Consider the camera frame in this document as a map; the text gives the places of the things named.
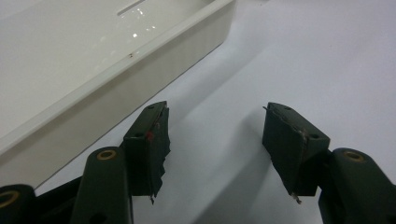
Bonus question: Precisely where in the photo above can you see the white table cover sheet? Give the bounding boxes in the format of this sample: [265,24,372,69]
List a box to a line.
[34,0,396,224]

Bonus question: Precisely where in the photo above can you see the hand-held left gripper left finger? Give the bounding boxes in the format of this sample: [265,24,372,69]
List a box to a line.
[122,100,172,204]

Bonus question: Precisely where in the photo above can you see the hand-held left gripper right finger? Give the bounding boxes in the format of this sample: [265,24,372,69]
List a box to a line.
[262,102,331,204]

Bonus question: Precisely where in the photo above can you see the white plastic tray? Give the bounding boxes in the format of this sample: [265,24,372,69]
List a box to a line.
[0,0,237,189]

